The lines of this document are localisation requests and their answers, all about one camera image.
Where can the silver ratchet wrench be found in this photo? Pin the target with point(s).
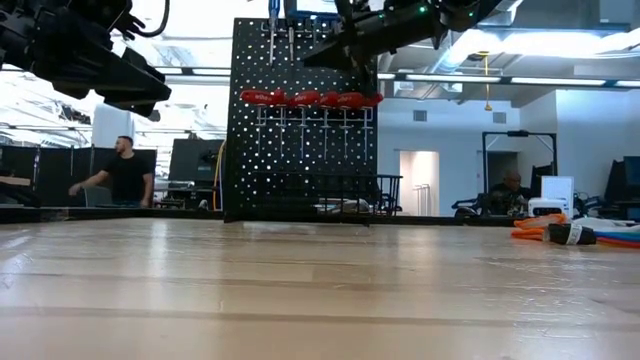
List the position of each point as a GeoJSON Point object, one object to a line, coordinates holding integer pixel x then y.
{"type": "Point", "coordinates": [345, 205]}

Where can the long ceiling light strip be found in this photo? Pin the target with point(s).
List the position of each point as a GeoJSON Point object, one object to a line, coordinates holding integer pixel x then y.
{"type": "Point", "coordinates": [450, 79]}
{"type": "Point", "coordinates": [200, 71]}

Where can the grey wall vent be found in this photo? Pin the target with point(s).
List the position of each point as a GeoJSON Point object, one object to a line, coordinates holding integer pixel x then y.
{"type": "Point", "coordinates": [420, 116]}
{"type": "Point", "coordinates": [499, 117]}

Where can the white perforated metal panel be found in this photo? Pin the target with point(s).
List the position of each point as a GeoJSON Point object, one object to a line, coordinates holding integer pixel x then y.
{"type": "Point", "coordinates": [557, 187]}

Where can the person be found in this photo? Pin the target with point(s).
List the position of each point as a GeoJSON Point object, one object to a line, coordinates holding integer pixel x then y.
{"type": "Point", "coordinates": [127, 175]}
{"type": "Point", "coordinates": [510, 192]}

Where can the black metal table frame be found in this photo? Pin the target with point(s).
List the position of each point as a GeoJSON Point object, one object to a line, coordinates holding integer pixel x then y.
{"type": "Point", "coordinates": [150, 215]}

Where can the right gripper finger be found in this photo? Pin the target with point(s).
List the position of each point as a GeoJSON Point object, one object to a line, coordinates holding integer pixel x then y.
{"type": "Point", "coordinates": [350, 56]}

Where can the white box device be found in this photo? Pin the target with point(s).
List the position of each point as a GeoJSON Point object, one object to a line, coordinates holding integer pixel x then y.
{"type": "Point", "coordinates": [547, 206]}

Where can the black metal peg board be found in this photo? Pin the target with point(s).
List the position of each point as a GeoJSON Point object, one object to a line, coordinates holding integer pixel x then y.
{"type": "Point", "coordinates": [270, 165]}

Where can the black wheeled machine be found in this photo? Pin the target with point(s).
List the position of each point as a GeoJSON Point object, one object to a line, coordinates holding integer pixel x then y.
{"type": "Point", "coordinates": [470, 207]}

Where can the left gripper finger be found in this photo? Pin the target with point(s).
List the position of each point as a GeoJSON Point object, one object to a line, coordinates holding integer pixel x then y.
{"type": "Point", "coordinates": [137, 80]}

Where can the grey chair back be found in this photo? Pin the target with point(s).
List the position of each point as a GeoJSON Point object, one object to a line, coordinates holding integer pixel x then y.
{"type": "Point", "coordinates": [97, 197]}

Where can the black rack frame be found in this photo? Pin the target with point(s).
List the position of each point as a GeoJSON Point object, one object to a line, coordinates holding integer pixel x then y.
{"type": "Point", "coordinates": [517, 134]}

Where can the silver slotted tool rail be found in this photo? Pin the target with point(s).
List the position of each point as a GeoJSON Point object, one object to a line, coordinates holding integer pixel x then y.
{"type": "Point", "coordinates": [305, 34]}

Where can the black round hanging fixture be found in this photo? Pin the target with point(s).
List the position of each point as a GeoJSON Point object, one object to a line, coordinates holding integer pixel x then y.
{"type": "Point", "coordinates": [155, 116]}

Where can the black partition wall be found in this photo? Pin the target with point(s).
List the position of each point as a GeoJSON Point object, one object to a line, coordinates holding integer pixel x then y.
{"type": "Point", "coordinates": [30, 170]}

